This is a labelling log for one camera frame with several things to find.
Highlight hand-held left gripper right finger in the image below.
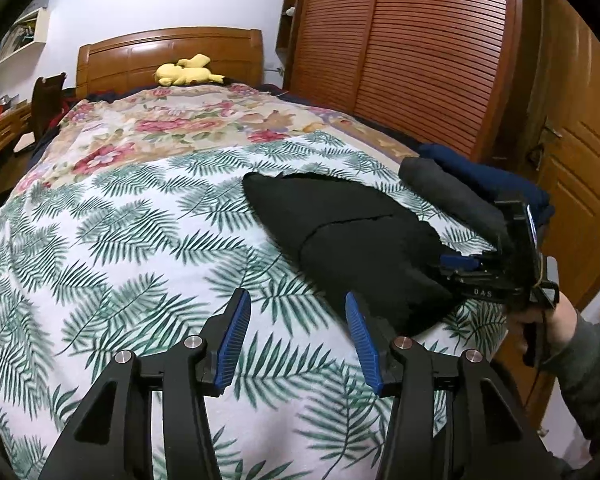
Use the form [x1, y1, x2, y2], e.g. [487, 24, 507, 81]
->
[344, 291, 548, 480]

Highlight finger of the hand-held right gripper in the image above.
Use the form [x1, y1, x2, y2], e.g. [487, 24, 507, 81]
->
[427, 252, 487, 281]

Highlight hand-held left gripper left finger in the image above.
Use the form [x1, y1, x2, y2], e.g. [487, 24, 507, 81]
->
[39, 288, 252, 480]

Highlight black coat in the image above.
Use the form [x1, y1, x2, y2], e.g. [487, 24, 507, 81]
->
[242, 171, 465, 339]

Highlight person's right forearm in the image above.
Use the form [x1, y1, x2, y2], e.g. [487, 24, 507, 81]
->
[539, 309, 600, 477]

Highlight person's right hand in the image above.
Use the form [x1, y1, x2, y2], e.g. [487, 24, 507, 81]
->
[507, 294, 581, 367]

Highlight folded grey garment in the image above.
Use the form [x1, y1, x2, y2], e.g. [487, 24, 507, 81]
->
[399, 156, 512, 252]

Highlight folded navy garment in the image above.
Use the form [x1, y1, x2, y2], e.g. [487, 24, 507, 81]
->
[419, 143, 554, 227]

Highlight wooden door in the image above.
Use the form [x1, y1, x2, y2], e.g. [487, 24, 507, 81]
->
[522, 0, 600, 313]

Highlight leaf print blanket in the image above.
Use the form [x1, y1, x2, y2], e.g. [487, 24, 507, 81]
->
[0, 130, 512, 480]

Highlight wooden louvered wardrobe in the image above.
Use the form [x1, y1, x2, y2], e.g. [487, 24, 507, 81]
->
[275, 0, 525, 167]

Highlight floral blanket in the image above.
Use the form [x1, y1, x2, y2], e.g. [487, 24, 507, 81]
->
[27, 82, 417, 192]

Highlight yellow plush toy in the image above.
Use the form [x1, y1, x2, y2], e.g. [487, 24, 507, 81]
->
[154, 53, 226, 87]

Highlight dark red clothing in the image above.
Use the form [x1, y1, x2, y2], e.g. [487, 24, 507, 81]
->
[45, 89, 79, 132]

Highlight dark wooden chair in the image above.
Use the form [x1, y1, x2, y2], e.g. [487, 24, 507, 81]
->
[30, 73, 67, 144]

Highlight wooden headboard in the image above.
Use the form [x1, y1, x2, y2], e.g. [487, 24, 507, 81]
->
[75, 27, 265, 100]

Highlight wooden desk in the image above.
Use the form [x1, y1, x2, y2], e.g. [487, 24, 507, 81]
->
[0, 104, 34, 202]

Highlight metal door handle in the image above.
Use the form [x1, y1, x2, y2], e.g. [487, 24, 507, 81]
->
[526, 124, 564, 172]

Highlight white wall shelf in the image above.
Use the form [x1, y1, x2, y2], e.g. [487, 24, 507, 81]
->
[0, 7, 52, 74]

